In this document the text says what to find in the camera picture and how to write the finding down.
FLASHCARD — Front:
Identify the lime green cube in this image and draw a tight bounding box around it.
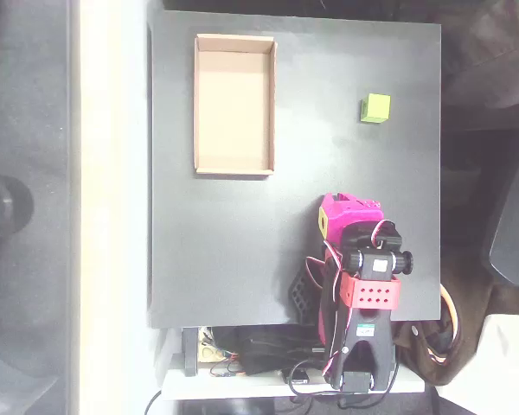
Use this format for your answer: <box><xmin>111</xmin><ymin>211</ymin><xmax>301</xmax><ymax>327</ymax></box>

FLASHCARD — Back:
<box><xmin>360</xmin><ymin>93</ymin><xmax>392</xmax><ymax>124</ymax></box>

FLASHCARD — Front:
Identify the black lattice robot base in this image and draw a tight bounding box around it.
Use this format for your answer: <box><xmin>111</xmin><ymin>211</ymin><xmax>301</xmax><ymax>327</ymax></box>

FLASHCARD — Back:
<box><xmin>287</xmin><ymin>263</ymin><xmax>325</xmax><ymax>325</ymax></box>

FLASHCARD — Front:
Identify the cardboard box tray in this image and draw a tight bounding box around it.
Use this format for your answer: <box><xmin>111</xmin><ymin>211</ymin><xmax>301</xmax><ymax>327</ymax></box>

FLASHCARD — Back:
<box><xmin>193</xmin><ymin>33</ymin><xmax>278</xmax><ymax>177</ymax></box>

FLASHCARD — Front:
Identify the small black connector box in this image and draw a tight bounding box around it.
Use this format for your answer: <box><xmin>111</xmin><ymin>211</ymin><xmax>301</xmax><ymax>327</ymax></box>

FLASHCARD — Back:
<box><xmin>280</xmin><ymin>367</ymin><xmax>311</xmax><ymax>386</ymax></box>

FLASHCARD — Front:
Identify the black office chair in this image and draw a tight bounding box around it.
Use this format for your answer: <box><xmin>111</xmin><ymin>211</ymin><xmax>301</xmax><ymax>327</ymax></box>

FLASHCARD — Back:
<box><xmin>479</xmin><ymin>124</ymin><xmax>519</xmax><ymax>287</ymax></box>

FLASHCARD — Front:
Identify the tan wooden board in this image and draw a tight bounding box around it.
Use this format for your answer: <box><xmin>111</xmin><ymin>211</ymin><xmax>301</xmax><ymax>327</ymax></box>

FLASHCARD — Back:
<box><xmin>197</xmin><ymin>328</ymin><xmax>226</xmax><ymax>363</ymax></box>

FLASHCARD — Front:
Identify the white shelf board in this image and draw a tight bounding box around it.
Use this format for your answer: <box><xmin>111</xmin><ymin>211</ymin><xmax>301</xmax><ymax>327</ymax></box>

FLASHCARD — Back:
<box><xmin>162</xmin><ymin>354</ymin><xmax>426</xmax><ymax>401</ymax></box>

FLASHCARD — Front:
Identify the orange cable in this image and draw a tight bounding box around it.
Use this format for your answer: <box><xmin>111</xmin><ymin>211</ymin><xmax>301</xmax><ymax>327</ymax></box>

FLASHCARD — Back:
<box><xmin>439</xmin><ymin>284</ymin><xmax>459</xmax><ymax>347</ymax></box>

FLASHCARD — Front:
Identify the long black cable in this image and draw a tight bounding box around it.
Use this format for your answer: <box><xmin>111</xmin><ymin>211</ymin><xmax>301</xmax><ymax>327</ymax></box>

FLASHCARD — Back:
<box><xmin>288</xmin><ymin>362</ymin><xmax>401</xmax><ymax>410</ymax></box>

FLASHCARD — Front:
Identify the small board with wires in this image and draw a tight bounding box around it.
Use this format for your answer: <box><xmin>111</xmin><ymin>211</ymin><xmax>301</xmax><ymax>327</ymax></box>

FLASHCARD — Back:
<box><xmin>209</xmin><ymin>364</ymin><xmax>244</xmax><ymax>379</ymax></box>

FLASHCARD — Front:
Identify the black floor cable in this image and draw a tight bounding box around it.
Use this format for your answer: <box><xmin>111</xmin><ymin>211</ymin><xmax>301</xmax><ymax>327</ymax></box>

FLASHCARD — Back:
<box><xmin>144</xmin><ymin>388</ymin><xmax>163</xmax><ymax>415</ymax></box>

